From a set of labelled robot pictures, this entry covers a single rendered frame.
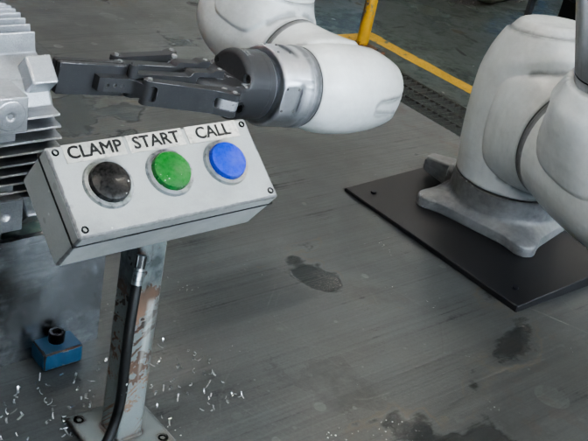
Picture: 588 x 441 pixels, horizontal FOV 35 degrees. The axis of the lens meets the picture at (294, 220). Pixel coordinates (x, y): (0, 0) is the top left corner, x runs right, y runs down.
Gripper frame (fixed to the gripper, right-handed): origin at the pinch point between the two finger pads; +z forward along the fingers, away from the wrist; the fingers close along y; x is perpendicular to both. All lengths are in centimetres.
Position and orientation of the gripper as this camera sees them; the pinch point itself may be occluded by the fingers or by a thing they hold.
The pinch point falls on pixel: (87, 76)
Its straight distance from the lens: 89.9
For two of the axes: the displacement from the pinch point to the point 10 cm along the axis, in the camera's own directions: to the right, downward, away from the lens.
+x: -2.9, 8.8, 3.8
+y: 6.2, 4.7, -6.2
